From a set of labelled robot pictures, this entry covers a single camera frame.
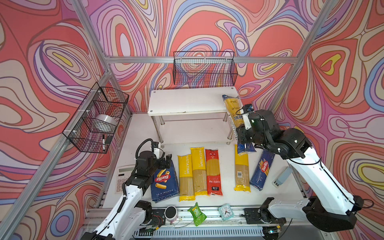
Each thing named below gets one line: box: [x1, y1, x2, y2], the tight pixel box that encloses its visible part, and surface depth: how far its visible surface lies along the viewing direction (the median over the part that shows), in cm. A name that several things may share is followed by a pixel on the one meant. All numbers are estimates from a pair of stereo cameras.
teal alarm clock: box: [218, 203, 235, 221], surface depth 75 cm
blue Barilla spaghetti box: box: [249, 150, 276, 191], surface depth 86 cm
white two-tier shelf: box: [148, 86, 241, 146], surface depth 86 cm
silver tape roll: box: [95, 114, 118, 132], surface depth 74 cm
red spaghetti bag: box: [205, 149, 223, 196], surface depth 88 cm
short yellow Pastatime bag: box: [177, 154, 196, 202], surface depth 86 cm
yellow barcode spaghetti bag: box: [234, 144, 251, 192], surface depth 88 cm
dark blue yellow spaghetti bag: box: [222, 94, 257, 156], surface depth 65 cm
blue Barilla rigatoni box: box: [150, 160, 180, 203], surface depth 80 cm
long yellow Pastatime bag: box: [190, 146, 208, 197], surface depth 88 cm
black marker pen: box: [102, 134, 106, 152], surface depth 74 cm
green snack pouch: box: [187, 202, 207, 227], surface depth 75 cm
